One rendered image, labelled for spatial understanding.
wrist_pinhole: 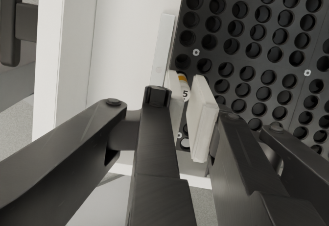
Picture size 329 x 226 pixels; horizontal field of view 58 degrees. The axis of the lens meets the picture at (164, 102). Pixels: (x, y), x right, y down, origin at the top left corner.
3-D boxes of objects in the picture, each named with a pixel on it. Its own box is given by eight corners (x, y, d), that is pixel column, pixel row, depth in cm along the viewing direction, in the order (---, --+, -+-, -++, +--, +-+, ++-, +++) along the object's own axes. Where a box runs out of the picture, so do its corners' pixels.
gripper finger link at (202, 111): (204, 104, 14) (220, 107, 14) (194, 73, 20) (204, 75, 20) (191, 162, 14) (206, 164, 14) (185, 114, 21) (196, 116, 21)
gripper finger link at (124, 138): (161, 160, 13) (90, 149, 12) (161, 118, 17) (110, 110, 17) (167, 127, 12) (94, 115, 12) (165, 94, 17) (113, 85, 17)
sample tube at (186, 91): (186, 87, 25) (189, 104, 20) (171, 85, 25) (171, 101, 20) (189, 73, 24) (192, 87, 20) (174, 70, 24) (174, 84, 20)
